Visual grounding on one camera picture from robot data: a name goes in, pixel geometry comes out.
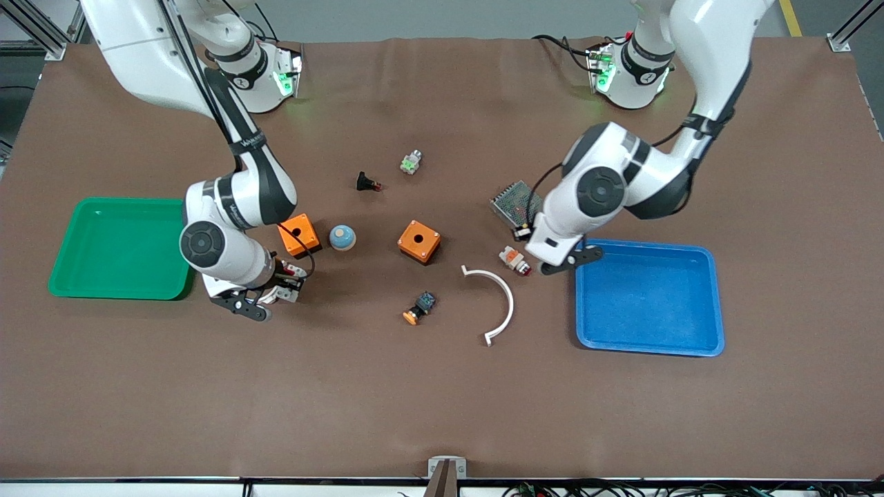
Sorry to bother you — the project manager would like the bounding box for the blue plastic tray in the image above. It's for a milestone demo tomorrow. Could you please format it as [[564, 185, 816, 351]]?
[[575, 238, 726, 358]]

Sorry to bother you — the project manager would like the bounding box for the white curved plastic clip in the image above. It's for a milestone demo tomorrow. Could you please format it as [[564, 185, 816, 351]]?
[[461, 265, 515, 347]]

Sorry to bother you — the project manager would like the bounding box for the yellow mushroom push button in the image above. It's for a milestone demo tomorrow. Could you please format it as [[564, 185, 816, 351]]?
[[403, 291, 437, 326]]

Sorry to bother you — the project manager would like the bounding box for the black cable bundle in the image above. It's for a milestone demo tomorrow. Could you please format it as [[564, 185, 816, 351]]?
[[501, 478, 884, 497]]

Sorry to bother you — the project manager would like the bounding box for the black left arm base cable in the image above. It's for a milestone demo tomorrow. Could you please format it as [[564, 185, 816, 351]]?
[[530, 33, 603, 74]]

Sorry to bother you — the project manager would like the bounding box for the white table edge strip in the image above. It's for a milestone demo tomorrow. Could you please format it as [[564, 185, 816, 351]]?
[[0, 478, 884, 497]]

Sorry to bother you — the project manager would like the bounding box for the green plastic tray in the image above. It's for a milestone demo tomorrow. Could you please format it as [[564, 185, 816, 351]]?
[[47, 197, 194, 301]]

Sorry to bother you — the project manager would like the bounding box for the orange button box with hole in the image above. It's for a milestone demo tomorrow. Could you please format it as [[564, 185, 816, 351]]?
[[278, 213, 323, 259], [397, 220, 442, 266]]

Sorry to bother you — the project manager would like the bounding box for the metal mesh power supply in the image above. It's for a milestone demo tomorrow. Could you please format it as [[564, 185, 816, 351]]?
[[490, 180, 546, 232]]

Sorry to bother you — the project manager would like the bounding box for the grey metal bracket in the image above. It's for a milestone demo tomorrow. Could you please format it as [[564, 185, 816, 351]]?
[[427, 456, 468, 480]]

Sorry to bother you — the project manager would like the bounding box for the aluminium frame profile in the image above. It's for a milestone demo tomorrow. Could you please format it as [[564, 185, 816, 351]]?
[[0, 0, 78, 61], [827, 0, 884, 53]]

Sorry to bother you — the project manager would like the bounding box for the red white push button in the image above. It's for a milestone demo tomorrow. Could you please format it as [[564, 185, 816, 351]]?
[[499, 246, 532, 277]]

